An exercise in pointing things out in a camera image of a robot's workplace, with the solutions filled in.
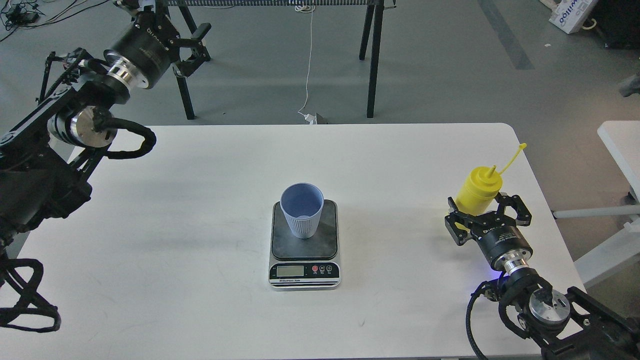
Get yellow squeeze bottle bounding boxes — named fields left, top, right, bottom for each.
left=454, top=143, right=527, bottom=215

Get white cardboard box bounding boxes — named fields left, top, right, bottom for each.
left=548, top=0, right=599, bottom=34

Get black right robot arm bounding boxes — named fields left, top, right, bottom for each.
left=445, top=193, right=640, bottom=360

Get digital kitchen scale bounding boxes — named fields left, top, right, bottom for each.
left=267, top=199, right=342, bottom=291

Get black cables on floor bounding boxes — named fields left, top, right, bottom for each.
left=0, top=0, right=108, bottom=43

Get black trestle table frame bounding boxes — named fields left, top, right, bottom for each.
left=131, top=0, right=398, bottom=121

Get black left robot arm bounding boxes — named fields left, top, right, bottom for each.
left=0, top=0, right=211, bottom=333

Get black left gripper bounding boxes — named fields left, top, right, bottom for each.
left=103, top=0, right=211, bottom=90

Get blue ribbed plastic cup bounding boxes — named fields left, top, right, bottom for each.
left=279, top=182, right=325, bottom=239

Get white hanging cable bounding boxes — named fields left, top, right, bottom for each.
left=294, top=4, right=318, bottom=125

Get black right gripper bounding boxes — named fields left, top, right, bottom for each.
left=445, top=193, right=533, bottom=273

